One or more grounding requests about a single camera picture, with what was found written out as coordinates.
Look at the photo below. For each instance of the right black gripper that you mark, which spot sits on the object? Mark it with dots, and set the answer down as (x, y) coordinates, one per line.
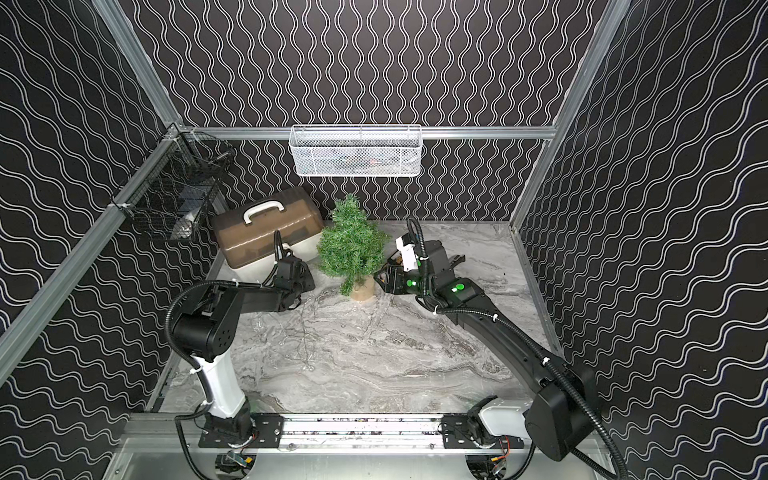
(395, 280)

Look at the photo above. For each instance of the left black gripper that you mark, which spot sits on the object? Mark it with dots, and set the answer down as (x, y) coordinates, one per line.
(297, 274)

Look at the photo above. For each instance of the thin wire string lights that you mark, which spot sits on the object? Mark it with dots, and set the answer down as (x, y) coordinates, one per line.
(330, 322)

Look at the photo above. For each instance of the small green christmas tree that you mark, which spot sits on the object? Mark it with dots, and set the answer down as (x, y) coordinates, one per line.
(352, 246)

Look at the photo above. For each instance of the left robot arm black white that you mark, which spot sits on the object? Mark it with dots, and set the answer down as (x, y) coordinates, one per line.
(201, 324)

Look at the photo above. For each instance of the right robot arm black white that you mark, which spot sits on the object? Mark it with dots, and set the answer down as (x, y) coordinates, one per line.
(563, 417)

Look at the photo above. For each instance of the black battery pack case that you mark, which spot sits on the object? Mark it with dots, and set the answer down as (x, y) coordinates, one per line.
(395, 260)

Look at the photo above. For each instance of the small black tool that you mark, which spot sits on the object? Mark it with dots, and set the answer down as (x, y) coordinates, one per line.
(456, 260)

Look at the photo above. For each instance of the brown white storage box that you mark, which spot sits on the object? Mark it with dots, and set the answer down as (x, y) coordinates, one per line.
(245, 235)

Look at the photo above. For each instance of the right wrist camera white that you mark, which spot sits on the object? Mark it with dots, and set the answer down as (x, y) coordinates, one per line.
(406, 247)

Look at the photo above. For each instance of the white wire wall basket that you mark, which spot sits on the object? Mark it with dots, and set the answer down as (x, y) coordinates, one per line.
(356, 150)

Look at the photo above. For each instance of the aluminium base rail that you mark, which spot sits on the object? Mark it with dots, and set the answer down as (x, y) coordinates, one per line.
(414, 433)

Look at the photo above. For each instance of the black wire wall basket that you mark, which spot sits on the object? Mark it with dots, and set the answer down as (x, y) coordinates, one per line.
(173, 201)

